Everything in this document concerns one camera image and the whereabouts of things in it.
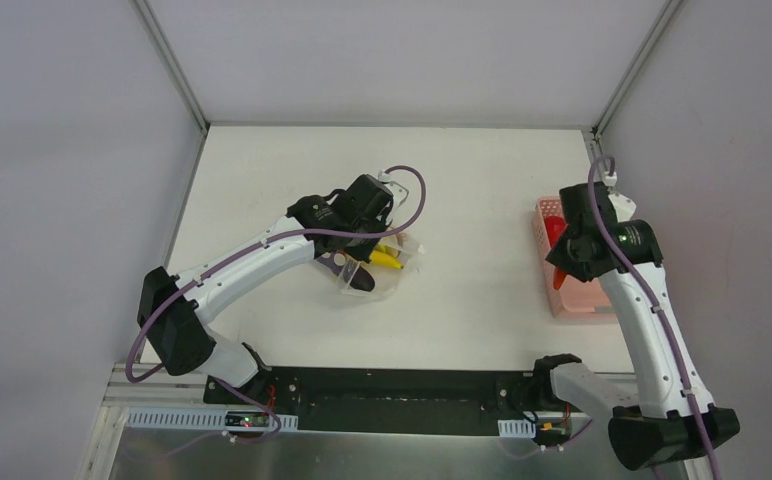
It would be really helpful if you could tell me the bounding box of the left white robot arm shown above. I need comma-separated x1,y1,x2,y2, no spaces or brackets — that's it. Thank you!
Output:
137,173,408,405

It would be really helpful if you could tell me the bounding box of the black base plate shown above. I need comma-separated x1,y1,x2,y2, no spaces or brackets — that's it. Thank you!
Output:
239,367,578,436

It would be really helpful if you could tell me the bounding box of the pink plastic basket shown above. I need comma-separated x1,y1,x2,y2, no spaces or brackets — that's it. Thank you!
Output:
532,196,615,323

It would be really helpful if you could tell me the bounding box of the red toy tomato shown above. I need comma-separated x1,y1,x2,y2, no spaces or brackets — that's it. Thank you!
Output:
543,215,567,250

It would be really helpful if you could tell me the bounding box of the purple toy eggplant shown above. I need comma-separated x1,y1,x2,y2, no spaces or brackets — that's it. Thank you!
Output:
315,252,376,293

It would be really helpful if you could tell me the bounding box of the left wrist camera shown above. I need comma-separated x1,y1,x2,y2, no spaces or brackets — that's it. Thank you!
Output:
376,170,410,217

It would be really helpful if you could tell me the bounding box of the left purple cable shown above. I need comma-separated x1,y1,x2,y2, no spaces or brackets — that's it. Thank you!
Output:
124,165,427,445

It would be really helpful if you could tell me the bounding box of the yellow toy banana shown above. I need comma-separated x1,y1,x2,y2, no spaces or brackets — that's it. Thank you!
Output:
368,249,404,270

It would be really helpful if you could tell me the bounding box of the orange toy carrot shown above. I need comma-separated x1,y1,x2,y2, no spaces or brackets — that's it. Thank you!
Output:
552,267,568,291

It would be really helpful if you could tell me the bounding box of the polka dot zip bag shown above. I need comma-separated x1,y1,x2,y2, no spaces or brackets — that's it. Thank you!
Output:
314,232,425,301

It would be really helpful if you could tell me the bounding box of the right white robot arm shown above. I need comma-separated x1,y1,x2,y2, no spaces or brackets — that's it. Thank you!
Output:
529,182,740,471

